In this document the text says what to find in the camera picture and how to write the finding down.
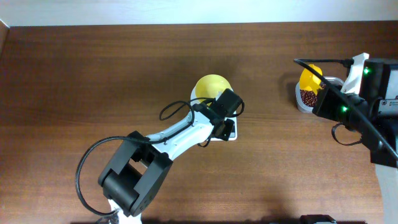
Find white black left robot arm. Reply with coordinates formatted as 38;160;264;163
98;88;244;223

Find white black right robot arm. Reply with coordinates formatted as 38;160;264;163
313;58;397;223

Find clear plastic food container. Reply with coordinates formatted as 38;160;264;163
295;77;344;113

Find red azuki beans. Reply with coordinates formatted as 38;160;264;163
300;90;317;107

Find white digital kitchen scale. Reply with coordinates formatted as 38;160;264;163
189;88;242;143

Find yellow plastic scoop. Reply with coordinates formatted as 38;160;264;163
299;68;322;96

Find yellow plastic bowl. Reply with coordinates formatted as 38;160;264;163
190;74;232;99

